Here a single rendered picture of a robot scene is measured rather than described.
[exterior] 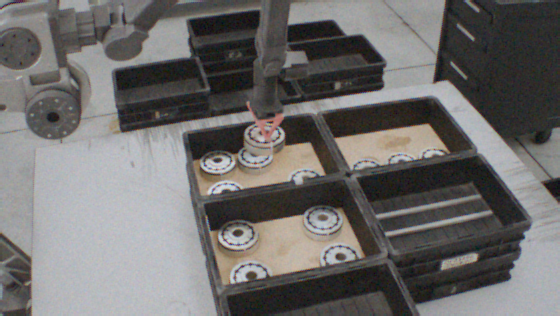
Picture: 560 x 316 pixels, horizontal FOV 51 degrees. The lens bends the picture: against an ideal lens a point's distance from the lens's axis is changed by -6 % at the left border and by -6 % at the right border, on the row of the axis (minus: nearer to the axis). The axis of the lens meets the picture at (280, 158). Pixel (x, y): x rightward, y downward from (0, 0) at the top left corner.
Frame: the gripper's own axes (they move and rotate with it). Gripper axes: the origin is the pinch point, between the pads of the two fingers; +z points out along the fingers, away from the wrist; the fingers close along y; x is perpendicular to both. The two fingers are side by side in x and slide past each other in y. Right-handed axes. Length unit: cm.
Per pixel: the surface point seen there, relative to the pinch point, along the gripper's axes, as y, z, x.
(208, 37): 160, 53, -24
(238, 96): 118, 65, -28
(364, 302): -42.6, 22.4, -10.8
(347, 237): -21.9, 21.8, -15.5
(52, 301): -7, 38, 61
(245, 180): 8.2, 22.1, 2.4
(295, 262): -25.4, 22.5, 0.0
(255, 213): -8.9, 19.1, 5.0
